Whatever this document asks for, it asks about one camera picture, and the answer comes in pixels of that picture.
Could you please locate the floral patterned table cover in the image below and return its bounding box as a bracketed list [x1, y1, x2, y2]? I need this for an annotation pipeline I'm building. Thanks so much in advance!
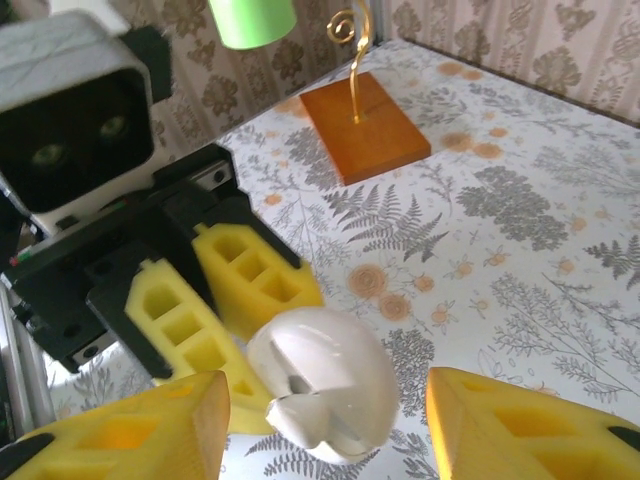
[44, 39, 640, 480]

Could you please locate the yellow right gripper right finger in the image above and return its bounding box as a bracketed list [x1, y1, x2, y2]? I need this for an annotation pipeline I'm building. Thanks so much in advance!
[426, 367, 640, 480]

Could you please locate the white round earbud charging case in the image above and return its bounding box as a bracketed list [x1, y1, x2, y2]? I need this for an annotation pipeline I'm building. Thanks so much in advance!
[247, 306, 400, 465]

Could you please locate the green plastic wine glass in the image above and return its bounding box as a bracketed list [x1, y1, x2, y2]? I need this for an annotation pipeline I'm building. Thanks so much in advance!
[207, 0, 299, 50]

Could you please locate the aluminium frame post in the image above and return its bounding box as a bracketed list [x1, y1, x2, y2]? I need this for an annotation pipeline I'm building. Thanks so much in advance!
[372, 0, 396, 44]

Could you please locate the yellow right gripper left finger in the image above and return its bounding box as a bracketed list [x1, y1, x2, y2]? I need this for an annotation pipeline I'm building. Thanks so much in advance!
[0, 370, 232, 480]

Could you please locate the gold wire stand wooden base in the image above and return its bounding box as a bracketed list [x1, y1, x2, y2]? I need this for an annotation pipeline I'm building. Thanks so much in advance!
[298, 0, 432, 186]

